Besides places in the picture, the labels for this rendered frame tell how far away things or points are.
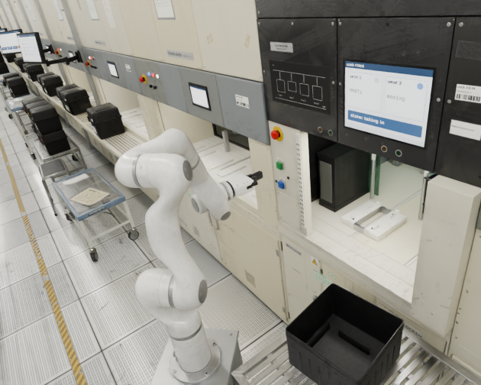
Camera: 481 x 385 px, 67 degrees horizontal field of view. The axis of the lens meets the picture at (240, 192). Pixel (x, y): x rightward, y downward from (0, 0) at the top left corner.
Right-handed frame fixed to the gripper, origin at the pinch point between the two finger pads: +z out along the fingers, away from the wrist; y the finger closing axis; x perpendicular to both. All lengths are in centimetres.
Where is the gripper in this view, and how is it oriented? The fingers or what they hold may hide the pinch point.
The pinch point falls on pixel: (257, 176)
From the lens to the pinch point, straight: 158.8
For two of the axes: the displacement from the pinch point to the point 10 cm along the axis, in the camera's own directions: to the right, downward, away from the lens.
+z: 8.1, -3.9, 4.4
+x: -1.4, -8.5, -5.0
